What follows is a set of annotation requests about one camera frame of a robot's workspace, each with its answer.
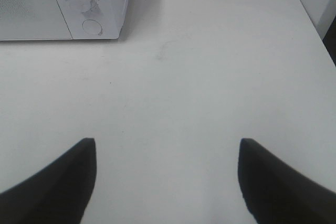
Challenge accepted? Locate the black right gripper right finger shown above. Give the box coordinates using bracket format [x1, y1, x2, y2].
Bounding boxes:
[237, 138, 335, 223]

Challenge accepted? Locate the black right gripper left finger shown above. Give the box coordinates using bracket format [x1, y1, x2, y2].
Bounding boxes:
[1, 138, 97, 223]

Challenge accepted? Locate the round white door-release button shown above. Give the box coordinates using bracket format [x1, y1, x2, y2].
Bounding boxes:
[82, 19, 102, 35]

